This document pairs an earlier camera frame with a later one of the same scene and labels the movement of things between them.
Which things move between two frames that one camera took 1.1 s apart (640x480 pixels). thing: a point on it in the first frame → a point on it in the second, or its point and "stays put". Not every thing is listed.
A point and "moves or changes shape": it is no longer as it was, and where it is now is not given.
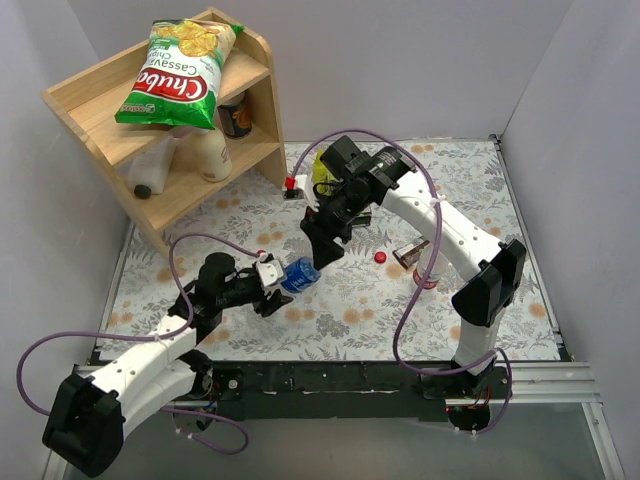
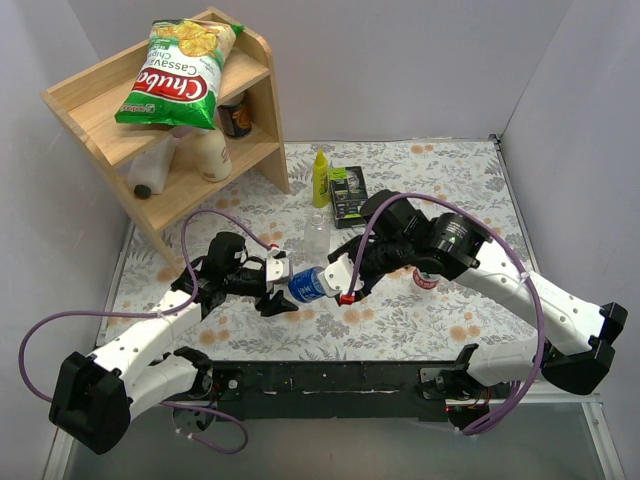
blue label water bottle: (300, 275) moves or changes shape
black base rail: (462, 391) stays put
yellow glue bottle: (321, 174) stays put
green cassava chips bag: (179, 74) stays put
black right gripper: (326, 228) → (358, 270)
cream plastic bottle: (212, 154) stays put
